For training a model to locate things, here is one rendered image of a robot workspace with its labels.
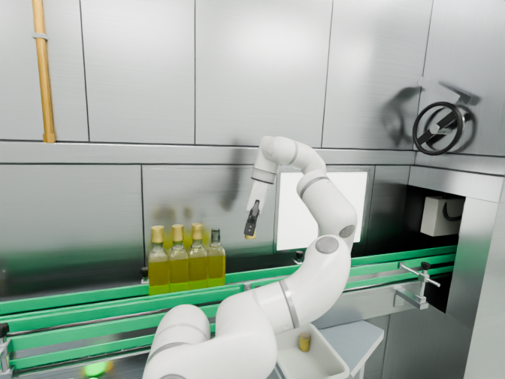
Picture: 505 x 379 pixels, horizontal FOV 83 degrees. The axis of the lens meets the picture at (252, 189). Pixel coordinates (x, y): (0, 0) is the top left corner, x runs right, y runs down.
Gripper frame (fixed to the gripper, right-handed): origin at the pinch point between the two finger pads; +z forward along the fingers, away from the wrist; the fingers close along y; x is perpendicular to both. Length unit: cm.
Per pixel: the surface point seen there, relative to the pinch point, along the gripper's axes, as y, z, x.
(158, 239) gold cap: 7.5, 8.7, -24.8
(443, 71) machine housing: -34, -74, 60
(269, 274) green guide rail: -11.9, 18.0, 11.6
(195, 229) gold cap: 3.5, 4.3, -16.0
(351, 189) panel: -32, -19, 38
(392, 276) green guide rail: -23, 10, 60
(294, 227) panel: -24.2, 1.2, 17.6
